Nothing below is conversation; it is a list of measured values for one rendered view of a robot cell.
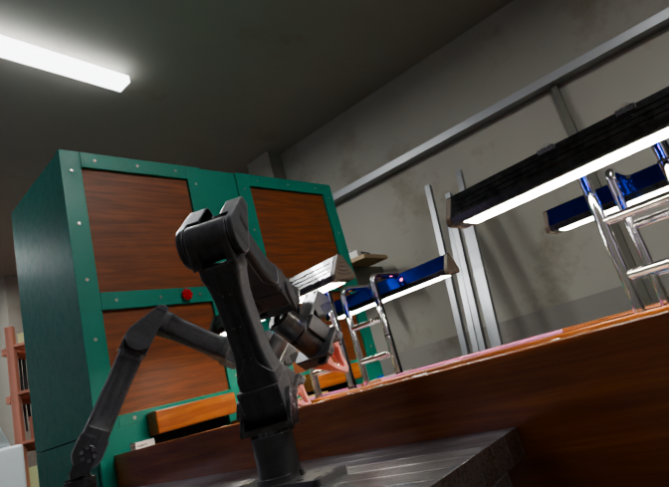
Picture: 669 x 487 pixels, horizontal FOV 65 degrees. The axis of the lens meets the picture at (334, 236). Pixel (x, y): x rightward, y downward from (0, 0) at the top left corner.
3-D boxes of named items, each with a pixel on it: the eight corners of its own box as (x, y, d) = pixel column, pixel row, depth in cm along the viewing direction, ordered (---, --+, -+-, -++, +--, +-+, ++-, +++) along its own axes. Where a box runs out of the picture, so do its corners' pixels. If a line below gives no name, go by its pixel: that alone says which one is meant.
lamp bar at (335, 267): (336, 279, 135) (329, 253, 137) (207, 339, 174) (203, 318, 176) (356, 278, 141) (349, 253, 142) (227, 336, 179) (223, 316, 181)
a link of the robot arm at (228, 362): (246, 352, 142) (139, 306, 133) (257, 346, 134) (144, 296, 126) (229, 396, 135) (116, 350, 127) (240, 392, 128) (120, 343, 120)
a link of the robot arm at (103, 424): (94, 473, 115) (152, 335, 131) (96, 473, 110) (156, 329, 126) (65, 465, 113) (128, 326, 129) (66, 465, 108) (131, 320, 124)
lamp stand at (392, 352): (410, 401, 169) (372, 271, 181) (365, 411, 182) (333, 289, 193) (441, 389, 183) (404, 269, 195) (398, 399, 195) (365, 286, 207)
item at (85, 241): (97, 433, 154) (58, 147, 179) (35, 453, 188) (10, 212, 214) (380, 361, 254) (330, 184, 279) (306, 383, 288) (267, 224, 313)
